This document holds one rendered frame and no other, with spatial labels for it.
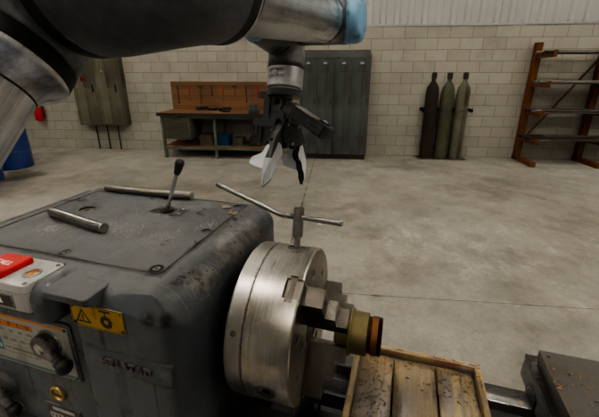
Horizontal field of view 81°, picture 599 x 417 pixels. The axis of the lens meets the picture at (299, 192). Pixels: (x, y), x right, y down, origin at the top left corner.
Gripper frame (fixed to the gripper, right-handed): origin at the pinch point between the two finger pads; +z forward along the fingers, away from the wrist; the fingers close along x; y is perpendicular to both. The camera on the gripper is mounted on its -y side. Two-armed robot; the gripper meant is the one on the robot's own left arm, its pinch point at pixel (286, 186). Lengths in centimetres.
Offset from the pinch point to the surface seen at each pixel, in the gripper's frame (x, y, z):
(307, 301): 8.6, -11.5, 19.4
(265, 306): 13.4, -5.8, 20.2
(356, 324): -0.6, -17.8, 25.4
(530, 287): -260, -65, 81
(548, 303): -244, -75, 86
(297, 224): 0.9, -3.8, 7.6
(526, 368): -37, -49, 41
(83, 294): 33.7, 14.4, 17.2
